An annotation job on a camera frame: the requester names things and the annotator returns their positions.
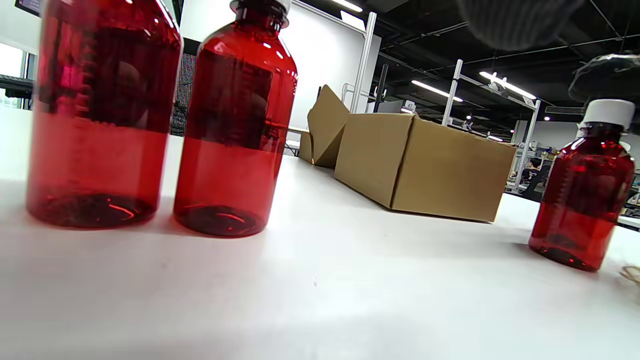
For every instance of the person's left hand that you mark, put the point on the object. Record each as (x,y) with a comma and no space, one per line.
(515,25)

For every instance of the long ceiling light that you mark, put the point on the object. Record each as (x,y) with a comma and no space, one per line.
(505,84)
(347,5)
(435,90)

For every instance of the brown cardboard box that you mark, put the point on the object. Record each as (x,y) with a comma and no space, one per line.
(440,175)

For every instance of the thin jute twine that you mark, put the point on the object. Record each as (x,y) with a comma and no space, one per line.
(631,274)

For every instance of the white metal frame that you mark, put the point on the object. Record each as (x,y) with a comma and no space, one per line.
(452,90)
(367,60)

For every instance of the red bottle with white cap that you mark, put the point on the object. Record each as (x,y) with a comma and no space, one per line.
(580,200)
(230,165)
(100,160)

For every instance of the person's right hand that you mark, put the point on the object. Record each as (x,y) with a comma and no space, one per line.
(615,75)

